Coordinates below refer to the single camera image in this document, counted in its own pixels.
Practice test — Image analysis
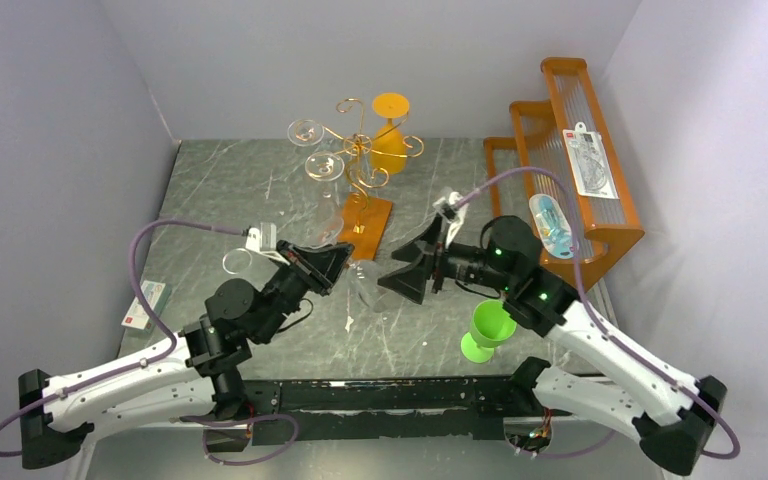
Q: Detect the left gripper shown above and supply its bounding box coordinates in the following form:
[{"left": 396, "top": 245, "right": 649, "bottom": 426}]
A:
[{"left": 255, "top": 240, "right": 355, "bottom": 344}]

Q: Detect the orange plastic goblet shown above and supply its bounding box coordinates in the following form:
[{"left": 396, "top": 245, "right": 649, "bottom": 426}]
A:
[{"left": 369, "top": 92, "right": 410, "bottom": 176}]

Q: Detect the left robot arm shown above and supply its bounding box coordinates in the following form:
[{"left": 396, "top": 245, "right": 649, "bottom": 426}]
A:
[{"left": 18, "top": 240, "right": 354, "bottom": 470}]

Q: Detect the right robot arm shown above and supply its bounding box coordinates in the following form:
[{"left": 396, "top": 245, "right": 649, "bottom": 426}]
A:
[{"left": 378, "top": 215, "right": 727, "bottom": 476}]

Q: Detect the green plastic goblet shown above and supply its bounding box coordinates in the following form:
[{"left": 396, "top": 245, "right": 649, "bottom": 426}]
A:
[{"left": 460, "top": 300, "right": 518, "bottom": 364}]

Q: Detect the blue packaged item on shelf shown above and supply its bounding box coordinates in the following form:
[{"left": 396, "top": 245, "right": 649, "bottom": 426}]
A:
[{"left": 529, "top": 194, "right": 578, "bottom": 260}]

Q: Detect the orange wooden tiered shelf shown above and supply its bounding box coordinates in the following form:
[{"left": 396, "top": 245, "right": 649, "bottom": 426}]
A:
[{"left": 483, "top": 57, "right": 644, "bottom": 288}]

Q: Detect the small blue white packet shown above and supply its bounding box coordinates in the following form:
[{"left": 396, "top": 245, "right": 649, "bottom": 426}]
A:
[{"left": 120, "top": 279, "right": 173, "bottom": 331}]

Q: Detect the white packaged item on shelf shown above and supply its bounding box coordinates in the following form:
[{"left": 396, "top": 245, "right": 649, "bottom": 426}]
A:
[{"left": 562, "top": 122, "right": 619, "bottom": 200}]

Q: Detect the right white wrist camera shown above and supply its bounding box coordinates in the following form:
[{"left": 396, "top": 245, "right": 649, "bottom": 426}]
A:
[{"left": 432, "top": 187, "right": 468, "bottom": 248}]

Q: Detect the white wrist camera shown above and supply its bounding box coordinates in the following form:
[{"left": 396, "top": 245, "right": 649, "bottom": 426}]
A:
[
  {"left": 243, "top": 222, "right": 289, "bottom": 265},
  {"left": 432, "top": 187, "right": 468, "bottom": 248}
]

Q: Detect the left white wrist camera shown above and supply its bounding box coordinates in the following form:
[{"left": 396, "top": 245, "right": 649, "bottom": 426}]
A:
[{"left": 243, "top": 222, "right": 289, "bottom": 265}]

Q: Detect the gold wire wine glass rack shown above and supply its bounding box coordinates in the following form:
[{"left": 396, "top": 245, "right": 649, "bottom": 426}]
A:
[{"left": 325, "top": 97, "right": 425, "bottom": 198}]

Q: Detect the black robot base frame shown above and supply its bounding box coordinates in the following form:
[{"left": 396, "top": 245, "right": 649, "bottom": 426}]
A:
[{"left": 188, "top": 362, "right": 574, "bottom": 446}]

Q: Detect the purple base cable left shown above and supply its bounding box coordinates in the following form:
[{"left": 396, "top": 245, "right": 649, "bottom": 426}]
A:
[{"left": 178, "top": 411, "right": 303, "bottom": 467}]

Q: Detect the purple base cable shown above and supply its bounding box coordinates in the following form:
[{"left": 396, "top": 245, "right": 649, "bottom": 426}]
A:
[
  {"left": 509, "top": 409, "right": 617, "bottom": 461},
  {"left": 178, "top": 411, "right": 303, "bottom": 467}
]

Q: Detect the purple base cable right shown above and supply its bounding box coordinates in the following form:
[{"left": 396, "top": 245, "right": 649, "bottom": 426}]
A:
[{"left": 509, "top": 409, "right": 617, "bottom": 461}]

